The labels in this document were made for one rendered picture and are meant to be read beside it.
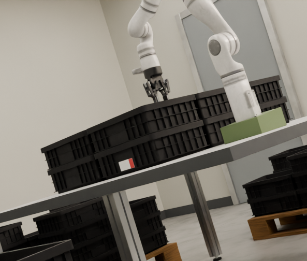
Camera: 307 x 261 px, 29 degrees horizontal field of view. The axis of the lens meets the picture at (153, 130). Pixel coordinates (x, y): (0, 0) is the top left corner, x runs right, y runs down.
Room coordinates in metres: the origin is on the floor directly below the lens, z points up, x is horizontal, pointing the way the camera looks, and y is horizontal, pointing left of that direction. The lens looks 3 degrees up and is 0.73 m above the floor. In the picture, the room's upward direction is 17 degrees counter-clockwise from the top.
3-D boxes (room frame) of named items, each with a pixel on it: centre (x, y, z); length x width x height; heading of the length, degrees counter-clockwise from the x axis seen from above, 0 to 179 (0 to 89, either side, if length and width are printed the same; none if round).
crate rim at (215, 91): (2.63, -0.19, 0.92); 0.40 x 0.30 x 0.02; 42
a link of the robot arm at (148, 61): (2.38, -0.05, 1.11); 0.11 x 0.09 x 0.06; 49
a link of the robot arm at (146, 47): (2.37, -0.07, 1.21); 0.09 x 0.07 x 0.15; 146
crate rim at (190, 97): (2.43, 0.03, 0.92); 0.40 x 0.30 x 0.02; 42
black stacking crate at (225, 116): (2.63, -0.19, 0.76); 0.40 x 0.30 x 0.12; 42
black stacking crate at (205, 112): (2.63, -0.19, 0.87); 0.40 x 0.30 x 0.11; 42
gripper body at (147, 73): (2.37, -0.07, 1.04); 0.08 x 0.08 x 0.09
